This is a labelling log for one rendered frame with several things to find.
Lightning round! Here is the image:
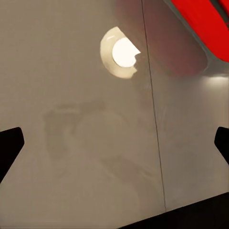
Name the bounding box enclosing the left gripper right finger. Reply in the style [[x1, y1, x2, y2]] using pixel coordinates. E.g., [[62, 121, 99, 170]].
[[214, 126, 229, 164]]

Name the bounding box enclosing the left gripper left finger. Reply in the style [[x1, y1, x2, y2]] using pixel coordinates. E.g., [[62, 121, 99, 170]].
[[0, 127, 24, 183]]

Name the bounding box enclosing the radio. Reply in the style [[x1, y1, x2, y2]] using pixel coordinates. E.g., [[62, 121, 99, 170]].
[[171, 0, 229, 62]]

